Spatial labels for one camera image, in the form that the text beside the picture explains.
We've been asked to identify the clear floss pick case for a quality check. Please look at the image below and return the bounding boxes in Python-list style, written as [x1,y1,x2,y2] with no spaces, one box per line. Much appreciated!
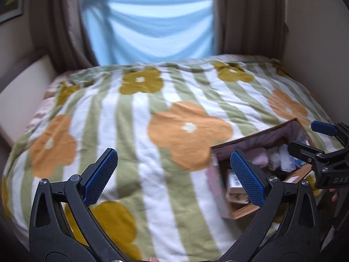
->
[279,144,297,173]

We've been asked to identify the pink cardboard box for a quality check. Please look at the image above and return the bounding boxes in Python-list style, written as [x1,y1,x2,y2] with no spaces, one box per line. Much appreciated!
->
[206,118,315,219]

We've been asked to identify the pink fluffy sock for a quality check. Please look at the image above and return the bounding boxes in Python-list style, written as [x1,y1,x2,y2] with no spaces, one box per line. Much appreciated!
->
[245,147,269,168]

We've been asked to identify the white and blue box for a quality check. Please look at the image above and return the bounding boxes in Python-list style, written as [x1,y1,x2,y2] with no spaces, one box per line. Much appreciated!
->
[227,169,246,195]

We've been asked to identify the white patterned pouch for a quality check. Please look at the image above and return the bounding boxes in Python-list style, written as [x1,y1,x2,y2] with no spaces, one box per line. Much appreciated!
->
[266,147,280,171]

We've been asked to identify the white patterned small box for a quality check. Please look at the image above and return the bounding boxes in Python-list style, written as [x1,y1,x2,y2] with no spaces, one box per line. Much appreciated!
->
[226,193,250,205]

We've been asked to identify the brown right curtain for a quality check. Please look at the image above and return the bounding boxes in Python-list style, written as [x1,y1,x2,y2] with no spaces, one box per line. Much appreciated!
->
[213,0,286,60]

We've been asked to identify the beige headboard cushion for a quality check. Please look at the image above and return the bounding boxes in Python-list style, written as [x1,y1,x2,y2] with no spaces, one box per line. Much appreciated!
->
[1,52,57,146]

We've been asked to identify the floral striped blanket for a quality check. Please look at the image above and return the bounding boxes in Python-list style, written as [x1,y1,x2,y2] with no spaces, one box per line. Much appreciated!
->
[2,54,341,261]

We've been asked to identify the light blue window cloth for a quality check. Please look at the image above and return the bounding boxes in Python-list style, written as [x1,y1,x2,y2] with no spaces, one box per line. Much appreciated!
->
[82,0,215,66]

